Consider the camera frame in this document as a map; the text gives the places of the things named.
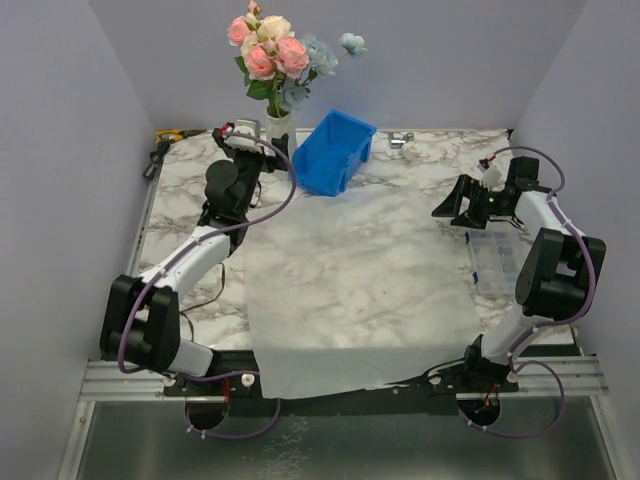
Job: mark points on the white ribbed ceramic vase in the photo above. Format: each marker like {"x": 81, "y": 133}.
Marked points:
{"x": 282, "y": 129}

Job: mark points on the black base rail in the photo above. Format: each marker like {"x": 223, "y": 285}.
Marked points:
{"x": 433, "y": 392}

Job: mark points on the clear plastic organizer box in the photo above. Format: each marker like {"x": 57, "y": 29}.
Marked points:
{"x": 496, "y": 259}

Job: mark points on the small pink rose stem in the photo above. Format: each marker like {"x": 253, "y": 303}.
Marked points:
{"x": 276, "y": 70}

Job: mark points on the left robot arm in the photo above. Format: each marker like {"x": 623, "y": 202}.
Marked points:
{"x": 141, "y": 327}

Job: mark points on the metal bracket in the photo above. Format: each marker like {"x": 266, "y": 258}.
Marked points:
{"x": 397, "y": 139}

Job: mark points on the small white cylinder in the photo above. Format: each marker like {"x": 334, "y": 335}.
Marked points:
{"x": 410, "y": 151}

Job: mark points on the yellow handled pliers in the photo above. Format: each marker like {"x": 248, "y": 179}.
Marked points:
{"x": 171, "y": 136}

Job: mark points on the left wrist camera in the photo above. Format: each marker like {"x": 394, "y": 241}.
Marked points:
{"x": 242, "y": 134}

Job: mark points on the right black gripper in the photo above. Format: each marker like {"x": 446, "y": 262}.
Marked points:
{"x": 477, "y": 198}

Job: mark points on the cream rose stem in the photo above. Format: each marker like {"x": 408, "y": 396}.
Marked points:
{"x": 264, "y": 31}

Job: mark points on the white wrapping paper sheet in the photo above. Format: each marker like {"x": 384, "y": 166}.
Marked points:
{"x": 353, "y": 292}

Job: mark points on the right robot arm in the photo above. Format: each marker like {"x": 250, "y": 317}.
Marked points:
{"x": 558, "y": 280}

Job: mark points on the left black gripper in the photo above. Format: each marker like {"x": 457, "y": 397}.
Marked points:
{"x": 278, "y": 160}

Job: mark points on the aluminium frame rail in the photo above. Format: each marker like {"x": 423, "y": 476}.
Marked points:
{"x": 104, "y": 382}

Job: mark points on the blue plastic bin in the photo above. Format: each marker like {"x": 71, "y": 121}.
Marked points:
{"x": 332, "y": 154}

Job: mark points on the blue flower stem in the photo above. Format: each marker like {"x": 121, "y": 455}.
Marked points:
{"x": 322, "y": 62}

